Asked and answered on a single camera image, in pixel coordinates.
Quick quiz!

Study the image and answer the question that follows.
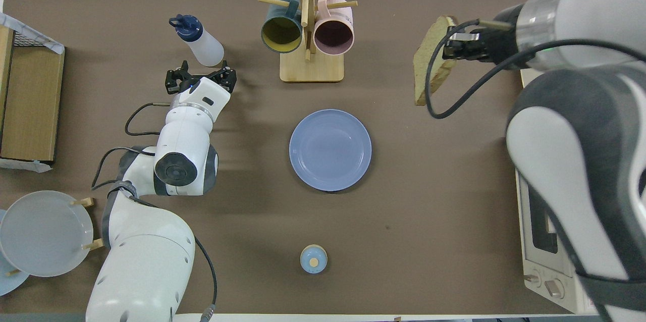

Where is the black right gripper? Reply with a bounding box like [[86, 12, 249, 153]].
[[443, 6, 525, 66]]

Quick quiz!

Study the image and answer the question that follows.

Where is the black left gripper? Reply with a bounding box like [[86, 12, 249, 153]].
[[166, 61, 237, 95]]

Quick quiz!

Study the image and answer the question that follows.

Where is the white squeeze bottle blue cap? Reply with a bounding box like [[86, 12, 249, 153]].
[[169, 14, 225, 68]]

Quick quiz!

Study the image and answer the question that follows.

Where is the slice of toast bread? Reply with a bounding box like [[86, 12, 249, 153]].
[[413, 16, 458, 106]]

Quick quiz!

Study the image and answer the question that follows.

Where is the blue round plate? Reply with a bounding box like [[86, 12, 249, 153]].
[[289, 109, 372, 192]]

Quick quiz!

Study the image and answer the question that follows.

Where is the pale grey plate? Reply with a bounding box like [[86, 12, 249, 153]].
[[0, 190, 94, 278]]

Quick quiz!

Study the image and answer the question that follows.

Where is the light blue plate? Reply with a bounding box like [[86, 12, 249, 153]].
[[0, 209, 30, 296]]

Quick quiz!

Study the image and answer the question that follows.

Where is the dark teal mug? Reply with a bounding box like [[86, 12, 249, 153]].
[[260, 0, 303, 54]]

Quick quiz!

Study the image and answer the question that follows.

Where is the wooden mug tree stand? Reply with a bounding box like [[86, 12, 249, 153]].
[[258, 0, 358, 83]]

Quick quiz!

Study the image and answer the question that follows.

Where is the pink mug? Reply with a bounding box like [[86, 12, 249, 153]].
[[313, 0, 355, 57]]

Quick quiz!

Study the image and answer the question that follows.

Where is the wooden dish rack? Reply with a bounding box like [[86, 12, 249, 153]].
[[6, 197, 106, 277]]

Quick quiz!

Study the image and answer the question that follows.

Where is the white blue patterned cloth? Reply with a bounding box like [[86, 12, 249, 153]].
[[0, 13, 65, 55]]

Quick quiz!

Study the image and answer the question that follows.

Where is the brown table mat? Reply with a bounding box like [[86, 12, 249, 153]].
[[0, 0, 556, 315]]

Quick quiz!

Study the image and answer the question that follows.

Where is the white toaster oven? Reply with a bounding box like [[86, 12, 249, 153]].
[[515, 170, 606, 315]]

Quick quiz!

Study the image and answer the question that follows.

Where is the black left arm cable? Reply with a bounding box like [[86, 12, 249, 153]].
[[92, 102, 218, 322]]

